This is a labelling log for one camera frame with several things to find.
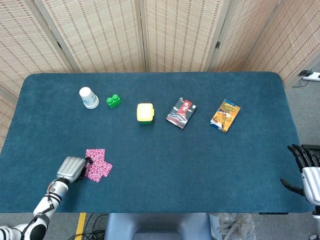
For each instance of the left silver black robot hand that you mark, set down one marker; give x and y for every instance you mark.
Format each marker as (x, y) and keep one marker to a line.
(71, 168)

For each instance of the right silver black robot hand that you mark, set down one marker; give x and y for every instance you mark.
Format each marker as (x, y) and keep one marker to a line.
(312, 185)

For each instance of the red white patterned cloth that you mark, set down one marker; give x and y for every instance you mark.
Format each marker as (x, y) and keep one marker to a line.
(96, 153)

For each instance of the pink patterned card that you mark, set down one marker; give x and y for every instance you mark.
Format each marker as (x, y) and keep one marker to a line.
(101, 168)

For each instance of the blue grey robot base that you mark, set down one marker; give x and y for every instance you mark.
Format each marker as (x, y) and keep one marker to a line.
(157, 225)

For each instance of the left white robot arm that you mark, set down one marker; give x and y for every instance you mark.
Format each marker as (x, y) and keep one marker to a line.
(46, 205)

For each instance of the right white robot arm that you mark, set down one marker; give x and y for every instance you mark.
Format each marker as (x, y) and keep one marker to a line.
(317, 220)

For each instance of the upside-down white paper cups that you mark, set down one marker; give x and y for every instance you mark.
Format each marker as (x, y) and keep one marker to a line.
(88, 98)

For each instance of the yellow floor tape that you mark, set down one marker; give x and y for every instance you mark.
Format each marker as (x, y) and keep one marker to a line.
(80, 226)

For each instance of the green toy building brick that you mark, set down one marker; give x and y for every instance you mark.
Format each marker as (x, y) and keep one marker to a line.
(113, 101)

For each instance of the woven folding screen panel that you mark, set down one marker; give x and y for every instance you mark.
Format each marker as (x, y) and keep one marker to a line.
(295, 40)
(27, 42)
(180, 35)
(242, 35)
(97, 35)
(5, 117)

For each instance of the clear plastic bag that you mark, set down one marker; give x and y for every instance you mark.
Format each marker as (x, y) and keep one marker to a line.
(232, 226)

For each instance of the green container with yellow lid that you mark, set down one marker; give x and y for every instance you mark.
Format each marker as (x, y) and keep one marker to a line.
(145, 112)

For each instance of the white power strip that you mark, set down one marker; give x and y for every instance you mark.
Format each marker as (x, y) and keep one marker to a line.
(312, 76)

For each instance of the yellow blue snack box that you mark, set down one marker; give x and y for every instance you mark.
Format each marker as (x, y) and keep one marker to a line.
(225, 116)

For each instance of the black power plug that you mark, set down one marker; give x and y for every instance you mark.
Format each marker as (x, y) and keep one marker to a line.
(303, 73)

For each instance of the black red printed box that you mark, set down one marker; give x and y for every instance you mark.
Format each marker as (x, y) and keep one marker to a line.
(180, 113)

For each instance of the black screen hinge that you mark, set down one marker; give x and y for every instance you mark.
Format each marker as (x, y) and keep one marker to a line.
(217, 45)

